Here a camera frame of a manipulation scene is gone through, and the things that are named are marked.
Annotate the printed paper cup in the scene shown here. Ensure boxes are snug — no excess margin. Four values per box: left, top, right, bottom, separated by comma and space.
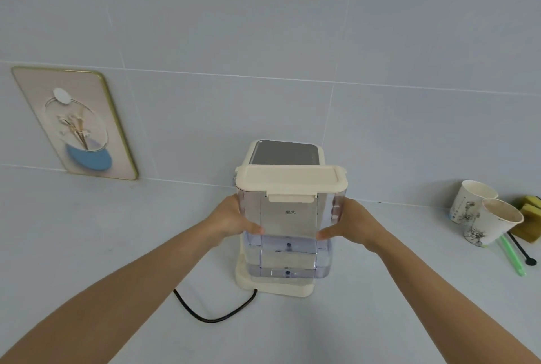
463, 197, 525, 247
448, 180, 499, 225

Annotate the green straw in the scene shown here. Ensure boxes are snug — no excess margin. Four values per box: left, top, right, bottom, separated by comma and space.
498, 235, 527, 277

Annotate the yellow green sponge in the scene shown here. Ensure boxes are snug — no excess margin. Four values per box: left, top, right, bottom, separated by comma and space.
511, 195, 541, 244

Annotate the person's left hand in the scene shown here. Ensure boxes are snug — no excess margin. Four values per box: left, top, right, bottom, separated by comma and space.
205, 195, 265, 249

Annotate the person's right forearm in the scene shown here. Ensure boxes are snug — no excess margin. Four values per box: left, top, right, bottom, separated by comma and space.
364, 235, 541, 364

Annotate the black stirring spoon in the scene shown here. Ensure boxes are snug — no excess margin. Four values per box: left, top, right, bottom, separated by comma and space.
507, 231, 537, 267

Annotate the person's left forearm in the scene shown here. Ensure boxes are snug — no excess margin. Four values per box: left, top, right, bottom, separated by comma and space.
0, 219, 220, 364

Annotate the framed flower picture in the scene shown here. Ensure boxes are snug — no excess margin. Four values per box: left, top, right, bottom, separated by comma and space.
11, 66, 139, 181

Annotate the black power cable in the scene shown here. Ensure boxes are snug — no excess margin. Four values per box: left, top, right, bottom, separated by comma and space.
174, 289, 258, 323

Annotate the cream water dispenser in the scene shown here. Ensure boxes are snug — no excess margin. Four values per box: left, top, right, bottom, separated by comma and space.
234, 139, 334, 298

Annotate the person's right hand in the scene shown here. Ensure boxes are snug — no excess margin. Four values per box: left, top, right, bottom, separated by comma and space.
317, 198, 390, 254

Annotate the clear water tank cream lid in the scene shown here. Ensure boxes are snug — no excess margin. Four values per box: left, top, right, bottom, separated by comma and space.
235, 164, 348, 282

